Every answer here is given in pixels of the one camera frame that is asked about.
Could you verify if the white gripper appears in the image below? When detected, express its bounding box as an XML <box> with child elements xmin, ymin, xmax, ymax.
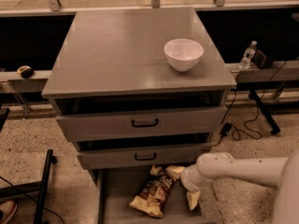
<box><xmin>165</xmin><ymin>164</ymin><xmax>206</xmax><ymax>211</ymax></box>

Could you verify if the brown chip bag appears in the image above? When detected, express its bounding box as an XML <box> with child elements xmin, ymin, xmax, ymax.
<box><xmin>129</xmin><ymin>165</ymin><xmax>178</xmax><ymax>218</ymax></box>

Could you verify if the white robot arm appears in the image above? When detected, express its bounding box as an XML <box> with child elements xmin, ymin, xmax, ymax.
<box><xmin>168</xmin><ymin>150</ymin><xmax>299</xmax><ymax>224</ymax></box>

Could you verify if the grey middle drawer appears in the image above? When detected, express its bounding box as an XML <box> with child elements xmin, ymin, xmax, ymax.
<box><xmin>78</xmin><ymin>143</ymin><xmax>211</xmax><ymax>170</ymax></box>

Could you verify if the grey drawer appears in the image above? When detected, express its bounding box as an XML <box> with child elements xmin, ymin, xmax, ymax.
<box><xmin>57</xmin><ymin>106</ymin><xmax>226</xmax><ymax>142</ymax></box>
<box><xmin>78</xmin><ymin>143</ymin><xmax>211</xmax><ymax>170</ymax></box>
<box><xmin>94</xmin><ymin>166</ymin><xmax>217</xmax><ymax>224</ymax></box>

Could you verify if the grey bottom drawer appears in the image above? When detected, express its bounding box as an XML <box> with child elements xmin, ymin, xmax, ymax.
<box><xmin>94</xmin><ymin>166</ymin><xmax>217</xmax><ymax>224</ymax></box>

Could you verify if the grey top drawer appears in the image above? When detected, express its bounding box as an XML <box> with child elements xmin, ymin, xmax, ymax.
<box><xmin>57</xmin><ymin>106</ymin><xmax>226</xmax><ymax>142</ymax></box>

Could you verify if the grey drawer cabinet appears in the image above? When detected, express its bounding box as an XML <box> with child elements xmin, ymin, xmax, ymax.
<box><xmin>41</xmin><ymin>7</ymin><xmax>237</xmax><ymax>185</ymax></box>

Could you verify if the black power adapter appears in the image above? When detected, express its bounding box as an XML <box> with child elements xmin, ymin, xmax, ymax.
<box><xmin>221</xmin><ymin>122</ymin><xmax>232</xmax><ymax>136</ymax></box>

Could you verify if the white bowl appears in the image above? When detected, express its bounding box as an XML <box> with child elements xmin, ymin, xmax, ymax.
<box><xmin>164</xmin><ymin>38</ymin><xmax>204</xmax><ymax>72</ymax></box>

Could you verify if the black metal stand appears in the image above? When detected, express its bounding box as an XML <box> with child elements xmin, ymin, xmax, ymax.
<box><xmin>0</xmin><ymin>149</ymin><xmax>57</xmax><ymax>224</ymax></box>

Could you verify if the clear water bottle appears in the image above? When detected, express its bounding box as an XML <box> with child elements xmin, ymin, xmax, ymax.
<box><xmin>239</xmin><ymin>41</ymin><xmax>257</xmax><ymax>70</ymax></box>

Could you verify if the small black box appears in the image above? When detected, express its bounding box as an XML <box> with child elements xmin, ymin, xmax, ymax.
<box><xmin>253</xmin><ymin>49</ymin><xmax>274</xmax><ymax>69</ymax></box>

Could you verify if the white red shoe left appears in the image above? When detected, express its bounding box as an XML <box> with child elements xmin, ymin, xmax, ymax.
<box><xmin>0</xmin><ymin>200</ymin><xmax>18</xmax><ymax>224</ymax></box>

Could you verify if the black tape measure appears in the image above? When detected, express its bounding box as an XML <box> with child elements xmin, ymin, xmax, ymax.
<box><xmin>17</xmin><ymin>65</ymin><xmax>35</xmax><ymax>78</ymax></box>

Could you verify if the black middle drawer handle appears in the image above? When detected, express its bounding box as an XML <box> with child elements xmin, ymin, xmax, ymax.
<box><xmin>135</xmin><ymin>152</ymin><xmax>157</xmax><ymax>161</ymax></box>

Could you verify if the black drawer handle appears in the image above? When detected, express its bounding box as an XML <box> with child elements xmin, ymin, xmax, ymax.
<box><xmin>131</xmin><ymin>119</ymin><xmax>159</xmax><ymax>128</ymax></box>
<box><xmin>135</xmin><ymin>152</ymin><xmax>157</xmax><ymax>161</ymax></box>

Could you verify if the black cable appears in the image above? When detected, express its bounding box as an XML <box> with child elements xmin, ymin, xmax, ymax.
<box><xmin>211</xmin><ymin>59</ymin><xmax>289</xmax><ymax>147</ymax></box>

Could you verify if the black top drawer handle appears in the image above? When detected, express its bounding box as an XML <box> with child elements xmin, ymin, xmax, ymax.
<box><xmin>131</xmin><ymin>119</ymin><xmax>159</xmax><ymax>128</ymax></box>

